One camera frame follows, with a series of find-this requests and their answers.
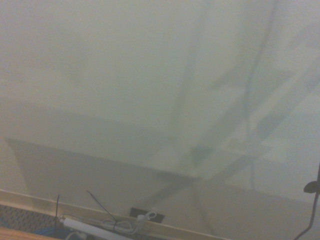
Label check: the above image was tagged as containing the black baseboard outlet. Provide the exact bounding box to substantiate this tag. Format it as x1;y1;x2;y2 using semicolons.
129;207;166;224

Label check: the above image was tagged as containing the white power strip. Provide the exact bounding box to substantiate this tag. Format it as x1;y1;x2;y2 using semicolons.
58;216;133;240

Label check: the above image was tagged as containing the thin black cable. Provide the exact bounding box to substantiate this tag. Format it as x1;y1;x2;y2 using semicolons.
86;190;119;232

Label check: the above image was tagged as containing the white braided cable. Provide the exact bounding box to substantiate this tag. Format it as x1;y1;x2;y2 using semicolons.
101;210;158;235

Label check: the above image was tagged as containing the blue cable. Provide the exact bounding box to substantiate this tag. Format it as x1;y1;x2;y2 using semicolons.
0;217;85;240

